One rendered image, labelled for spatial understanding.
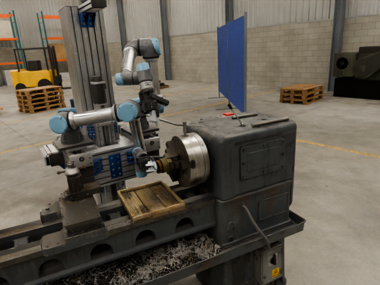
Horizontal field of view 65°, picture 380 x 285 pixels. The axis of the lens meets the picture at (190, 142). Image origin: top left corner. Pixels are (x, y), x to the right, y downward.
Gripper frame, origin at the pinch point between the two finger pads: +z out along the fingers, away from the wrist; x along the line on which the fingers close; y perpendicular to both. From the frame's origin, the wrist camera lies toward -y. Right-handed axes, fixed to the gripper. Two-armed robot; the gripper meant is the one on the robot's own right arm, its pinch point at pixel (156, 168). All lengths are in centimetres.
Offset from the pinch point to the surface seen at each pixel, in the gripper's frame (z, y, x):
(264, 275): 22, -60, -83
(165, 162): -0.2, -5.4, 2.4
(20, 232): -7, 74, -21
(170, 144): -9.5, -12.7, 9.4
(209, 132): 1.8, -33.7, 15.8
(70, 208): 0.8, 48.3, -10.8
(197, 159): 11.1, -20.3, 4.5
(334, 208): -46, -205, -110
